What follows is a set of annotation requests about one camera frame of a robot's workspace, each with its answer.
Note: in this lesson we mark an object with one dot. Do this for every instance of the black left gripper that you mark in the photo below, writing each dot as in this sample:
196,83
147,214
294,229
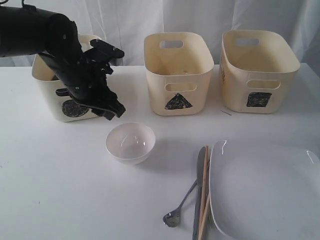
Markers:
87,87

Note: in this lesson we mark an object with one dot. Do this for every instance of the white plastic bowl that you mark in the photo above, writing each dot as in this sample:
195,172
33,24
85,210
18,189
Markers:
130,143

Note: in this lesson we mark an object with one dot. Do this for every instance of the cream bin with triangle mark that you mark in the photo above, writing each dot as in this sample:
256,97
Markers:
178,69

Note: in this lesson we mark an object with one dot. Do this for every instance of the stainless steel table knife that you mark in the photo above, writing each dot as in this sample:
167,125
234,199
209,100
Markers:
199,183

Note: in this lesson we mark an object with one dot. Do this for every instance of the wooden chopstick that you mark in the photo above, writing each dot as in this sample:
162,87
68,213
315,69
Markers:
204,218
203,191

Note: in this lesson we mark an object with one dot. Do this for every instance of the stainless steel spoon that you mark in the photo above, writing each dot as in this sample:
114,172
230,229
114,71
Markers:
173,218

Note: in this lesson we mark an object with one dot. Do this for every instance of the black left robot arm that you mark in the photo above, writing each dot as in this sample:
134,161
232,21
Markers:
28,30

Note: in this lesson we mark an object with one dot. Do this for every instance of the cream bin with circle mark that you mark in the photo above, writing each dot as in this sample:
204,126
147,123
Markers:
56,96

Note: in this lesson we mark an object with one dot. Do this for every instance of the white backdrop curtain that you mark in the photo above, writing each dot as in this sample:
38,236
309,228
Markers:
125,23

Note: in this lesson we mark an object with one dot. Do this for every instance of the stainless steel fork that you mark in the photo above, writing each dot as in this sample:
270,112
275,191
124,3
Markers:
211,222

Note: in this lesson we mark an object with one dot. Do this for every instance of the cream bin with square mark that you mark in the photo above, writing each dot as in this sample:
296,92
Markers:
257,68

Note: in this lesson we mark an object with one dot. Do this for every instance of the white square plate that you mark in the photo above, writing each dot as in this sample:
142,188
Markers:
264,191

